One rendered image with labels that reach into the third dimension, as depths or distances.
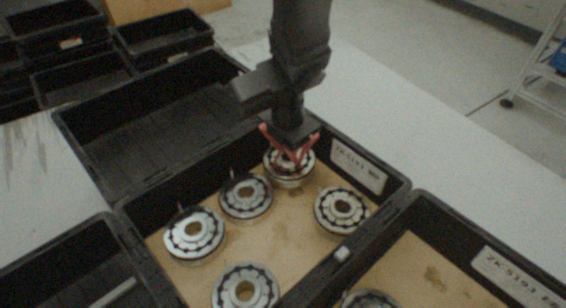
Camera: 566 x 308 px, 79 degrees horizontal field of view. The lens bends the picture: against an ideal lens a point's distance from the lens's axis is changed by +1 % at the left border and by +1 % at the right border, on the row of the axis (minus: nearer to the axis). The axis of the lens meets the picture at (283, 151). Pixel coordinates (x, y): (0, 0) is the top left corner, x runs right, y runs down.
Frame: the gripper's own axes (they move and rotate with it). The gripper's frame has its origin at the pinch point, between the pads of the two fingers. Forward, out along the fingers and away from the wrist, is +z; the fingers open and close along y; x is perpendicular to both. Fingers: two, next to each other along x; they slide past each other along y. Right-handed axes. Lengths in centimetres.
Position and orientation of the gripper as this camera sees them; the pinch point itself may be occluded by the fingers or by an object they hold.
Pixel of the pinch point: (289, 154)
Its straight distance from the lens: 66.5
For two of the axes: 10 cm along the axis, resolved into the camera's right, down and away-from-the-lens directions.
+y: 6.6, 5.4, -5.3
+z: 0.4, 6.7, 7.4
